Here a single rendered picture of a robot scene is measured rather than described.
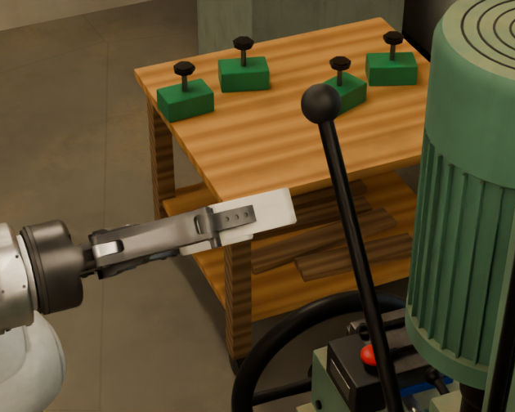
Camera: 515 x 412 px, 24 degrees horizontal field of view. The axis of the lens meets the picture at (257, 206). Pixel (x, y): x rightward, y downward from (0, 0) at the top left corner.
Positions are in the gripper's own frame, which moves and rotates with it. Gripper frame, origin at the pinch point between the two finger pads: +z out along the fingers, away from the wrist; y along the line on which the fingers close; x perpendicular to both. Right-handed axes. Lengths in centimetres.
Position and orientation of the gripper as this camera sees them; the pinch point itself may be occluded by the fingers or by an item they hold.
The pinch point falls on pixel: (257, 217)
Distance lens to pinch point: 103.7
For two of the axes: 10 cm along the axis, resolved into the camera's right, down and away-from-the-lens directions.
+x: -2.5, -9.7, 0.5
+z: 9.3, -2.2, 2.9
